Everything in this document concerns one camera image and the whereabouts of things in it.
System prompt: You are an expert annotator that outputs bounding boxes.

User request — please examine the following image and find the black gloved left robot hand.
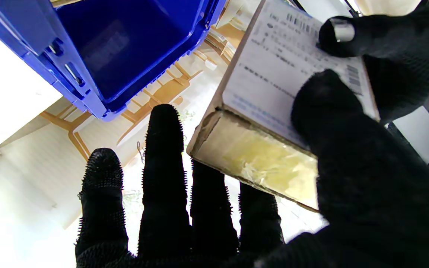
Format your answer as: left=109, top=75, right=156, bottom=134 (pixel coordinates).
left=317, top=0, right=429, bottom=123

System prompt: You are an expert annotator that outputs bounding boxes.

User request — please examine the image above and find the blue plastic turnover box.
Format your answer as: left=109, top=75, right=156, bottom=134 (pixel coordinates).
left=0, top=0, right=226, bottom=121

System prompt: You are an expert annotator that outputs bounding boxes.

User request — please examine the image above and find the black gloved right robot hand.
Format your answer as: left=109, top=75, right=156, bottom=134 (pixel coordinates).
left=75, top=69, right=429, bottom=268

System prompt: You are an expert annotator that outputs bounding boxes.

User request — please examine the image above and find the thick cardboard package with label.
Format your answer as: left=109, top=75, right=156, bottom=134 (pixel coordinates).
left=187, top=0, right=381, bottom=213

